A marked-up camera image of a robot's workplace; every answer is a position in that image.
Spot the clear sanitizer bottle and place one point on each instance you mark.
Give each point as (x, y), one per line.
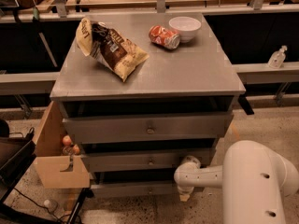
(277, 58)

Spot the orange soda can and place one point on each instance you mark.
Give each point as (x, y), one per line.
(166, 38)

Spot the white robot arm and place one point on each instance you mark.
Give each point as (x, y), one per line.
(254, 180)

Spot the yellow brown chip bag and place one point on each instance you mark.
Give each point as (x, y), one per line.
(109, 47)

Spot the grey top drawer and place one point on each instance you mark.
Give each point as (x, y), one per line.
(134, 128)

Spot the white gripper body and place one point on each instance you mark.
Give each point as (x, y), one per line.
(188, 175)

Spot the wooden side box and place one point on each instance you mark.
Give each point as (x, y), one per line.
(56, 170)

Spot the grey drawer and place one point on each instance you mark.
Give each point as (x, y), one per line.
(134, 183)
(144, 160)
(134, 128)

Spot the grey middle drawer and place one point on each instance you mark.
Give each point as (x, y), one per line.
(144, 160)

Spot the red apple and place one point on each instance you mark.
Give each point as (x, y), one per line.
(76, 149)
(67, 141)

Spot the white bowl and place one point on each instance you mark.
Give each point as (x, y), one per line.
(186, 27)

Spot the grey drawer cabinet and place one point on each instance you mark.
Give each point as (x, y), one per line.
(196, 77)

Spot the grey bottom drawer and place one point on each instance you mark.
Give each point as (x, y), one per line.
(134, 183)

